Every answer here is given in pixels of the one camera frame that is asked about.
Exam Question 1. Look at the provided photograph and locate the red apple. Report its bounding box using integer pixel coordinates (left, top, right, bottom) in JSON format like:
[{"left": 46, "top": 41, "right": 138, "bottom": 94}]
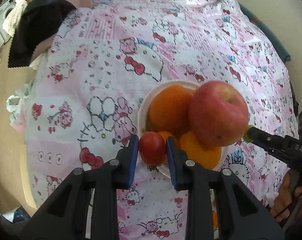
[{"left": 188, "top": 81, "right": 249, "bottom": 147}]

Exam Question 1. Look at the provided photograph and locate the orange with torn peel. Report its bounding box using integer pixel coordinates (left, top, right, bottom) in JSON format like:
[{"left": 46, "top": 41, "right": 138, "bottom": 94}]
[{"left": 179, "top": 131, "right": 221, "bottom": 170}]

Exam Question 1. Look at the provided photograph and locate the large round orange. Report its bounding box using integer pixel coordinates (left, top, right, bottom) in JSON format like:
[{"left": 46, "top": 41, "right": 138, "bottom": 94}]
[{"left": 148, "top": 85, "right": 194, "bottom": 137}]

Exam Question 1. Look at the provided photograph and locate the red cherry tomato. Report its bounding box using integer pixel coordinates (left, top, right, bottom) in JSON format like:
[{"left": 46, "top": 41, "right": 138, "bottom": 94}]
[{"left": 139, "top": 132, "right": 166, "bottom": 166}]

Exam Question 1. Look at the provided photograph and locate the person's right hand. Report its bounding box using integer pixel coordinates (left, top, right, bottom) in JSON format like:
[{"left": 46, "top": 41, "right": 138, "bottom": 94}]
[{"left": 270, "top": 172, "right": 302, "bottom": 222}]

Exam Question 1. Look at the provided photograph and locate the teal bed edge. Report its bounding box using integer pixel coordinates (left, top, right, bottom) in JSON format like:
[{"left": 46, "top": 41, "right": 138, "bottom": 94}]
[{"left": 239, "top": 3, "right": 291, "bottom": 63}]

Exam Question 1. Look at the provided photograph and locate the pink strawberry pattern bowl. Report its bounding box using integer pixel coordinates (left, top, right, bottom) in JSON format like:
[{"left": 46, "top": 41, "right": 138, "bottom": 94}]
[{"left": 137, "top": 80, "right": 228, "bottom": 178}]

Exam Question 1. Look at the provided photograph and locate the white plastic bag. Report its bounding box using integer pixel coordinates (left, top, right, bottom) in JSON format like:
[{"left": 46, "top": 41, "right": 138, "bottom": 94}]
[{"left": 6, "top": 83, "right": 32, "bottom": 133}]

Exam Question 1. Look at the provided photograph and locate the pink cartoon print bedsheet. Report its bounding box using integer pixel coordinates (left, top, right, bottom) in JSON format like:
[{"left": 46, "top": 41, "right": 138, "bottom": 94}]
[{"left": 26, "top": 0, "right": 297, "bottom": 239}]

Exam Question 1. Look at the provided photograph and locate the white knitted towel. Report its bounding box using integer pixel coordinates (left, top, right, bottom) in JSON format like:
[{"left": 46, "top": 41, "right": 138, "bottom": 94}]
[{"left": 2, "top": 0, "right": 28, "bottom": 37}]

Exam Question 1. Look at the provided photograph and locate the black cloth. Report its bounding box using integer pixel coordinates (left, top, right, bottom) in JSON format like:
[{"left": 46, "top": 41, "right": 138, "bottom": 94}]
[{"left": 8, "top": 0, "right": 76, "bottom": 68}]

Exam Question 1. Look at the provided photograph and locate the white washing machine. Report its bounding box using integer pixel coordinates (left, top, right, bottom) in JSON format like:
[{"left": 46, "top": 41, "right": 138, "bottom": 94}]
[{"left": 0, "top": 0, "right": 15, "bottom": 44}]

